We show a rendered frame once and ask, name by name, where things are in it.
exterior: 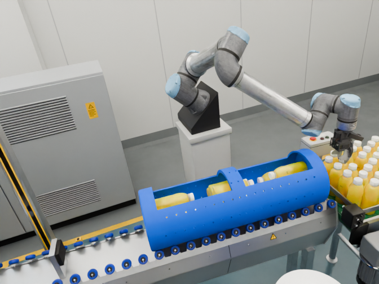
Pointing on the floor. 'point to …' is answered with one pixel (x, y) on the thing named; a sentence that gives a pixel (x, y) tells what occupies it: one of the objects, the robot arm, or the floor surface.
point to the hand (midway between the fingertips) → (343, 159)
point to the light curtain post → (24, 192)
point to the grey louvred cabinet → (62, 147)
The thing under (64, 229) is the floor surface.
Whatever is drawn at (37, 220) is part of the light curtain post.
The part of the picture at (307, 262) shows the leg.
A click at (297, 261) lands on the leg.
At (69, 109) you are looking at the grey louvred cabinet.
